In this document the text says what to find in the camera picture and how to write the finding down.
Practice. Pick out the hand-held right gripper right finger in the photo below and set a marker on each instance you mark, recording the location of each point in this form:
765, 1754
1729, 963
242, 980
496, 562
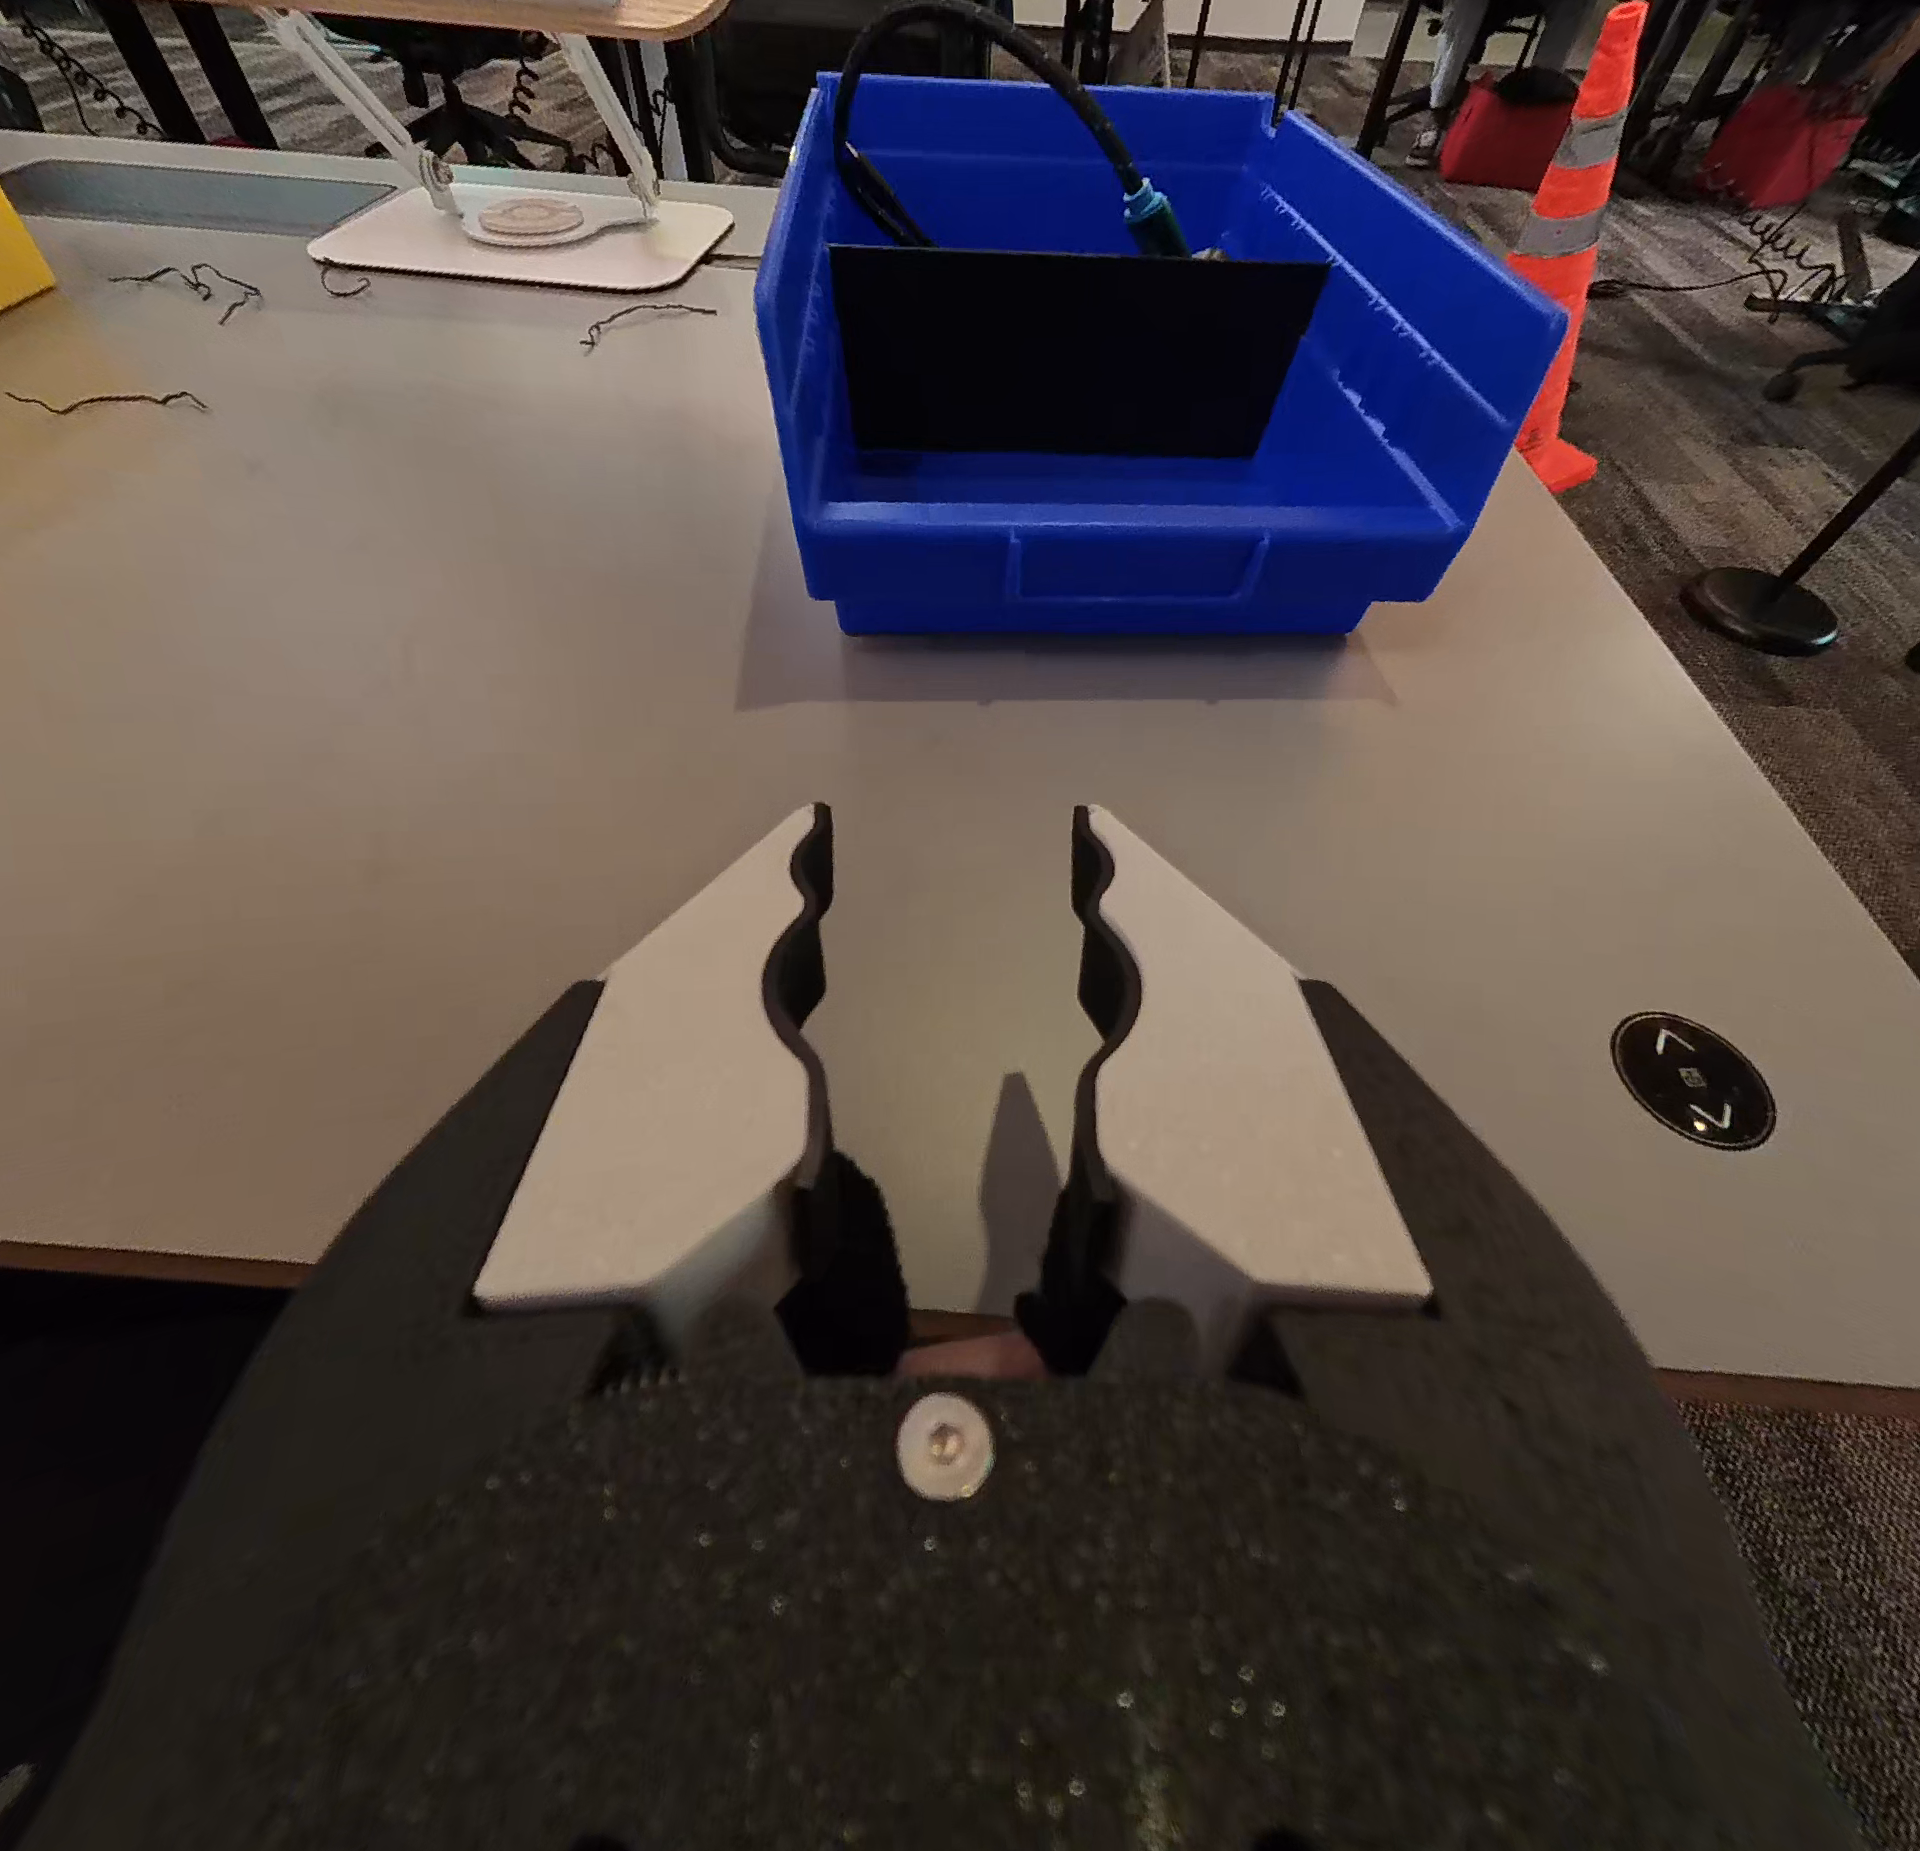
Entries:
1263, 1129

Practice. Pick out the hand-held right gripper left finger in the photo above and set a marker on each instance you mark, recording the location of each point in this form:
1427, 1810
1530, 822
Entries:
660, 1129

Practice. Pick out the blue plastic bin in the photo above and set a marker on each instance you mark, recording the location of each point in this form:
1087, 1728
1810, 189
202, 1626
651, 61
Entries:
1124, 562

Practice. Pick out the round black desk control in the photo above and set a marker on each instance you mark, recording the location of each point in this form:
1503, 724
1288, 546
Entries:
1696, 1078

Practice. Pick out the black round-base stand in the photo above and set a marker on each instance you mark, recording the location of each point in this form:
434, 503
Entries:
1755, 615

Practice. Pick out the black bin divider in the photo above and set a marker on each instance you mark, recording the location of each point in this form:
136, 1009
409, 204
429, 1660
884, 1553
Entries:
1068, 354

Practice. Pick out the long wavy black thread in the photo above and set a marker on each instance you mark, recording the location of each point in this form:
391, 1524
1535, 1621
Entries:
643, 317

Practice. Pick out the short curled black thread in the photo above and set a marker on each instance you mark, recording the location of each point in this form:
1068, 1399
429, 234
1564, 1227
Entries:
345, 288

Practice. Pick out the bent black thread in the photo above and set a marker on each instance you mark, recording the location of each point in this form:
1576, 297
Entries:
105, 403

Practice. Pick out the wooden-framed black book stand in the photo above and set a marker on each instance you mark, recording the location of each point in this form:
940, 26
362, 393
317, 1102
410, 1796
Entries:
524, 215

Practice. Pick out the orange traffic cone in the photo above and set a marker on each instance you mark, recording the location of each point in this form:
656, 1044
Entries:
1576, 229

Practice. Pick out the tangled black thread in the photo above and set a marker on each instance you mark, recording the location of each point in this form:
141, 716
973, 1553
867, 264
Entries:
199, 284

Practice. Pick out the black office chair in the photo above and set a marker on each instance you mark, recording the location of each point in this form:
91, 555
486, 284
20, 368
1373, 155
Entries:
839, 51
1843, 322

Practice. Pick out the red bag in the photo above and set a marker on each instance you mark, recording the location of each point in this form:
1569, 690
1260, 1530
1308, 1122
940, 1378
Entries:
1786, 149
1509, 134

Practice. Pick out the white patterned hanging bag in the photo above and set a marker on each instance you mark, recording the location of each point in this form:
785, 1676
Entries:
1150, 40

